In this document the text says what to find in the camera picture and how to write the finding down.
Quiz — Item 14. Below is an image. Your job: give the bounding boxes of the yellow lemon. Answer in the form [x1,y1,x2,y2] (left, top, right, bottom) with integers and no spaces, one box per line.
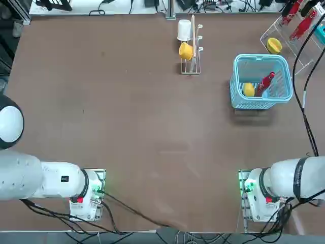
[243,82,255,97]

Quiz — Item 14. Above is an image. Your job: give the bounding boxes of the red drink bottle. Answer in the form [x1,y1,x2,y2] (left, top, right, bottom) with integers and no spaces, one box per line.
[254,72,276,98]
[289,7,319,41]
[282,1,300,26]

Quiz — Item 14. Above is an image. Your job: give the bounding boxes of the light blue plastic basket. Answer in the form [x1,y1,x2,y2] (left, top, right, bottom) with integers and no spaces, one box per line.
[230,53,293,110]

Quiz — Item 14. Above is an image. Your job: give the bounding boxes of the clear acrylic rack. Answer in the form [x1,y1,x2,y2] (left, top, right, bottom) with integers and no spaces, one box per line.
[259,14,325,76]

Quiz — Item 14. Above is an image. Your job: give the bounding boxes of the yellow cup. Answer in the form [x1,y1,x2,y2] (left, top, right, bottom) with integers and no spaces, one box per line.
[179,42,193,61]

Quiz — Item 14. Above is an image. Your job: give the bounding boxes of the white cup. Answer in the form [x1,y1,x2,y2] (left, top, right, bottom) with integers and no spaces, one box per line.
[177,19,191,41]

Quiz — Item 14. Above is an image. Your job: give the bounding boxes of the yellow green starfruit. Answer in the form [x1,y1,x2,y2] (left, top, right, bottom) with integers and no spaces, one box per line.
[266,37,282,53]

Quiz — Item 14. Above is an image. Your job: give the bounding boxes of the teal snack packet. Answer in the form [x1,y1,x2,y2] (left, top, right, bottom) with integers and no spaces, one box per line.
[314,25,325,43]

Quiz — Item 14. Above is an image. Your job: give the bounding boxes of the white wire cup rack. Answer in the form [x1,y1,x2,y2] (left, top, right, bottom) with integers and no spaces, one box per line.
[181,14,204,75]

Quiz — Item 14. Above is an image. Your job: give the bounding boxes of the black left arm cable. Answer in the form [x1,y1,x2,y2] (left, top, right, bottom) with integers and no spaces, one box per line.
[97,189,186,229]

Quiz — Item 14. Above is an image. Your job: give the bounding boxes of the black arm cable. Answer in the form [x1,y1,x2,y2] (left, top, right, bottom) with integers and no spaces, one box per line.
[97,189,186,229]
[291,22,325,157]

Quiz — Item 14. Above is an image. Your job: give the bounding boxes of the aluminium frame post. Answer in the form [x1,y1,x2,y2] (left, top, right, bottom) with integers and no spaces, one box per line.
[166,0,176,20]

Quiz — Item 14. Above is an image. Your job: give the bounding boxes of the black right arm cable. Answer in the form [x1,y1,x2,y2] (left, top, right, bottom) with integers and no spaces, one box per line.
[291,22,325,157]

